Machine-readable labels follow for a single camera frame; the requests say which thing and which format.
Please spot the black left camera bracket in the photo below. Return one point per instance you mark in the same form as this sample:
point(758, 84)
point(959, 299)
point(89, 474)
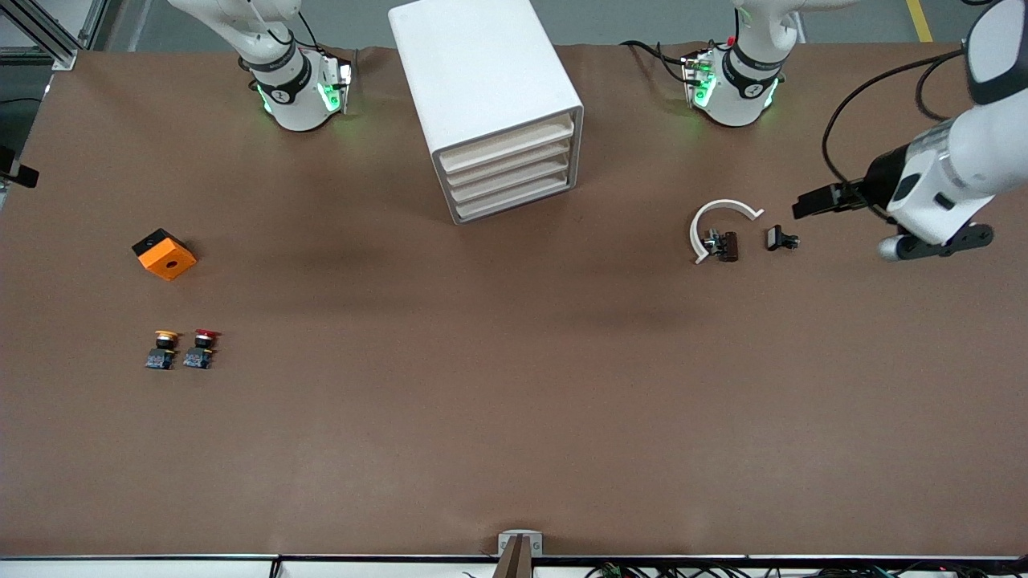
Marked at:
point(948, 243)

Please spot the red push button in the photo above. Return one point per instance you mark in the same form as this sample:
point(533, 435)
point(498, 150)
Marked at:
point(198, 357)

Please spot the brown post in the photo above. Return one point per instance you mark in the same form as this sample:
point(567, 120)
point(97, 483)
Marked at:
point(514, 562)

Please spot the white table rail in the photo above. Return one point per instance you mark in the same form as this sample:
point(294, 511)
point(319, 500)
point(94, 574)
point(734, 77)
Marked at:
point(120, 570)

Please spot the black table edge strip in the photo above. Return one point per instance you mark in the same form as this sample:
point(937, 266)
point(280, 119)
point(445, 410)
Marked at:
point(161, 557)

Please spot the aluminium frame profile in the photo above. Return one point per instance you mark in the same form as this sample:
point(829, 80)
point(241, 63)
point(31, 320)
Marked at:
point(48, 40)

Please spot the small black electrical component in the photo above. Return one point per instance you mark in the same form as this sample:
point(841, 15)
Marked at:
point(776, 238)

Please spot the orange and black box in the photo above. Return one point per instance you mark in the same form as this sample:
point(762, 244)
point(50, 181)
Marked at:
point(169, 261)

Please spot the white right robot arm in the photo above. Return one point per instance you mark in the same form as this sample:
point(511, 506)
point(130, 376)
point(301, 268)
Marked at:
point(289, 104)

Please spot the small brown electrical component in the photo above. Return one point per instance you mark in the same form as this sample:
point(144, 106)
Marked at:
point(728, 246)

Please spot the grey metal bracket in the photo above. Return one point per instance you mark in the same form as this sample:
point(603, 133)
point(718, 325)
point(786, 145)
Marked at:
point(504, 539)

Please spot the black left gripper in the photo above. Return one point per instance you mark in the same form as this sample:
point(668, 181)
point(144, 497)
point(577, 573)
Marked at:
point(881, 180)

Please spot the yellow push button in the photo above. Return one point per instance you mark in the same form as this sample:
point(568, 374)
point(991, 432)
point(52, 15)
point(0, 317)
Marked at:
point(161, 357)

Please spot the grey frame post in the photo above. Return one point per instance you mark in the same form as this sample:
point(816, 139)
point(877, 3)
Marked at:
point(95, 20)

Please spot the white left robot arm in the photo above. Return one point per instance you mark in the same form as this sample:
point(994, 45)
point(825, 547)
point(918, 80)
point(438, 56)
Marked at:
point(956, 160)

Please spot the brown table cover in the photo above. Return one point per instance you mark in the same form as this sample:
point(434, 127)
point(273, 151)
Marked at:
point(514, 401)

